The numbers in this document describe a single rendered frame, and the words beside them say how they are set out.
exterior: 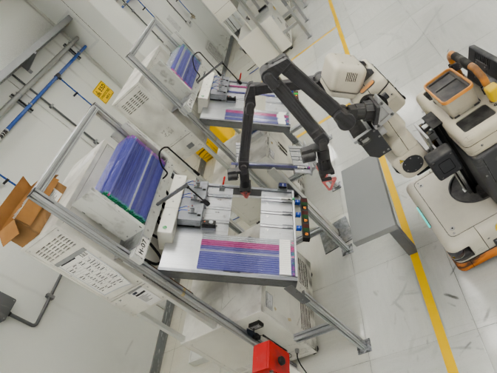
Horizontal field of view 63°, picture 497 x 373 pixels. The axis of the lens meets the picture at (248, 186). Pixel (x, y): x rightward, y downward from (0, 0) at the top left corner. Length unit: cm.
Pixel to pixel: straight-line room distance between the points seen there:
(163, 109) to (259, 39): 369
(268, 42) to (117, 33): 250
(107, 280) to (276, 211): 102
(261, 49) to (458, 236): 499
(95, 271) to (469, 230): 193
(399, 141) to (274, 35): 479
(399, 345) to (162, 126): 225
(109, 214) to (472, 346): 190
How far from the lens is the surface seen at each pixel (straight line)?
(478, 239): 238
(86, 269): 225
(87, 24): 528
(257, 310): 235
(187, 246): 222
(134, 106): 327
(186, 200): 239
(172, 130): 331
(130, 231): 211
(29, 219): 219
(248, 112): 212
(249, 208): 373
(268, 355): 193
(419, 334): 253
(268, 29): 662
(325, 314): 228
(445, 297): 256
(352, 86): 186
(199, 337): 263
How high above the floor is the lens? 213
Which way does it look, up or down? 28 degrees down
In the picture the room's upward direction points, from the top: 47 degrees counter-clockwise
